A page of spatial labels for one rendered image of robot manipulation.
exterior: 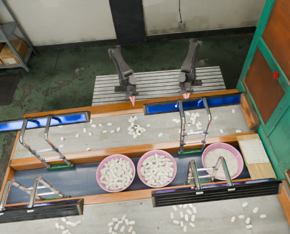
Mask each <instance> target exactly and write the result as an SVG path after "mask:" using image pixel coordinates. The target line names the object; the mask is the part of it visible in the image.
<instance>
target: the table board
mask: <svg viewBox="0 0 290 234"><path fill-rule="evenodd" d="M19 134H20V130H19V131H18V133H17V137H16V140H15V144H14V147H13V151H12V154H11V157H10V160H12V159H13V155H14V152H15V148H16V145H17V141H18V138H19ZM14 173H15V171H14V170H13V169H12V168H10V167H9V166H8V167H7V171H6V175H5V178H4V181H3V184H2V188H1V191H0V201H1V198H2V194H3V191H4V187H5V184H6V183H7V182H8V181H9V180H11V179H13V176H14Z"/></svg>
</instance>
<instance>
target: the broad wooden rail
mask: <svg viewBox="0 0 290 234"><path fill-rule="evenodd" d="M236 92H239V90H238V89H230V90H223V91H212V92H204V93H196V94H190V95H189V98H197V97H201V96H205V95H206V96H213V95H221V94H229V93H236ZM179 98H182V99H184V97H183V95H181V96H173V97H162V98H154V99H146V100H139V101H135V103H134V106H133V104H132V102H123V103H115V104H104V105H96V106H89V107H81V108H73V109H65V110H54V111H46V112H38V113H31V114H24V115H23V118H25V117H39V116H47V115H48V114H62V113H70V112H78V111H90V112H91V115H90V118H91V119H94V118H102V117H113V116H121V115H129V114H137V113H144V111H143V104H147V103H155V102H163V101H171V100H177V99H179Z"/></svg>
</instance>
